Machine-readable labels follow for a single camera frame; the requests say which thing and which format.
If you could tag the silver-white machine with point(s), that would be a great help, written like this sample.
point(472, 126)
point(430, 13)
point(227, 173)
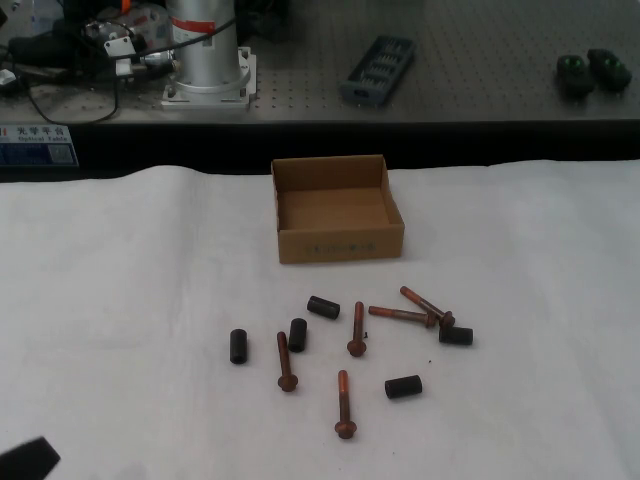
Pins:
point(207, 55)

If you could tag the black device with green light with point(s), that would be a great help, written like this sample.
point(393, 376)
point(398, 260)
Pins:
point(610, 69)
point(575, 75)

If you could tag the grey screwdriver bit case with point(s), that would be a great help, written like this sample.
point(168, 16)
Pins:
point(378, 70)

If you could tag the open cardboard box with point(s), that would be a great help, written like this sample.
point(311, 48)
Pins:
point(336, 220)

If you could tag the metal bench with holes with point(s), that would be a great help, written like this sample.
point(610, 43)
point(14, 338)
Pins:
point(400, 75)

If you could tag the blue and white label plate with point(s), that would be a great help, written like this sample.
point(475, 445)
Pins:
point(37, 145)

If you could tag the black cylindrical sleeve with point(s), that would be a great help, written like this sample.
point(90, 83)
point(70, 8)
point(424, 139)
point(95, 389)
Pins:
point(238, 346)
point(403, 387)
point(323, 306)
point(456, 335)
point(297, 335)

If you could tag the copper flange bolt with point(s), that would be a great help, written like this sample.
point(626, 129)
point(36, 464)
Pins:
point(286, 367)
point(357, 330)
point(400, 314)
point(343, 405)
point(425, 303)

